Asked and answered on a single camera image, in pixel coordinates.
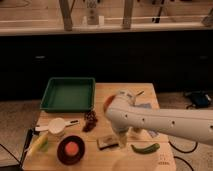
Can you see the white measuring cup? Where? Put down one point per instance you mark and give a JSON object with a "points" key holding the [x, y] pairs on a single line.
{"points": [[56, 126]]}

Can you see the dark plate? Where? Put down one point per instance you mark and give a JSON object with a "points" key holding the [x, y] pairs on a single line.
{"points": [[70, 160]]}

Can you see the orange round fruit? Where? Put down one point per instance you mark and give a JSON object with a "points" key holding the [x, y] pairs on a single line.
{"points": [[71, 148]]}

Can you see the yellow corn cob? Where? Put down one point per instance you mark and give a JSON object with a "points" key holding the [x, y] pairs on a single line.
{"points": [[37, 144]]}

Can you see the metal cup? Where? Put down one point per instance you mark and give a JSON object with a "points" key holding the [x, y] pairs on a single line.
{"points": [[136, 132]]}

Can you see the orange bowl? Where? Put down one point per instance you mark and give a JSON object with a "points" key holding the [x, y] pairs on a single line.
{"points": [[108, 102]]}

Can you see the bunch of dark grapes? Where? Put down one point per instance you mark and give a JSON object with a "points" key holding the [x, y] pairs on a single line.
{"points": [[90, 121]]}

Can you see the green plastic tray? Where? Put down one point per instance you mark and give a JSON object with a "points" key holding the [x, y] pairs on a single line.
{"points": [[68, 94]]}

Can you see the blue striped cloth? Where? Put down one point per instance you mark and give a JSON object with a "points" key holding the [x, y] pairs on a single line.
{"points": [[153, 134]]}

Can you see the green chili pepper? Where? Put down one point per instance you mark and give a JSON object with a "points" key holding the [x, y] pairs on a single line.
{"points": [[147, 150]]}

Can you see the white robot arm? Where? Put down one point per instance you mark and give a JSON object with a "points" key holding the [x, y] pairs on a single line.
{"points": [[195, 125]]}

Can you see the black box on floor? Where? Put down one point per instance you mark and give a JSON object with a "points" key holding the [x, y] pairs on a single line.
{"points": [[199, 99]]}

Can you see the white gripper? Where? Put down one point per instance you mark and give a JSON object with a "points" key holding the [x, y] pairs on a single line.
{"points": [[122, 138]]}

